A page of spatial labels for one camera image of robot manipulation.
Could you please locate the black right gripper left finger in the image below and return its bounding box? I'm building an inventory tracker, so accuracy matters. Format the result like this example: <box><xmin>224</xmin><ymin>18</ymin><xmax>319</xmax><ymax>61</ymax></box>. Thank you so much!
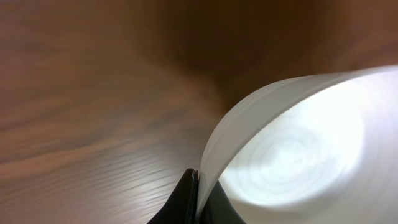
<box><xmin>148</xmin><ymin>168</ymin><xmax>199</xmax><ymax>224</ymax></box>

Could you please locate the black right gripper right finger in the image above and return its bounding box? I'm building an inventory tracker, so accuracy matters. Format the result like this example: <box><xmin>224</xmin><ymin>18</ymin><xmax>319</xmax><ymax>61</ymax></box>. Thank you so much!
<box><xmin>200</xmin><ymin>182</ymin><xmax>245</xmax><ymax>224</ymax></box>

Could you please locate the white plastic bowl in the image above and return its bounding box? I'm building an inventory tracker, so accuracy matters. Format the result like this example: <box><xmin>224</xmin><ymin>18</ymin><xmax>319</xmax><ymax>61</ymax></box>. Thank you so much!
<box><xmin>196</xmin><ymin>65</ymin><xmax>397</xmax><ymax>224</ymax></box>

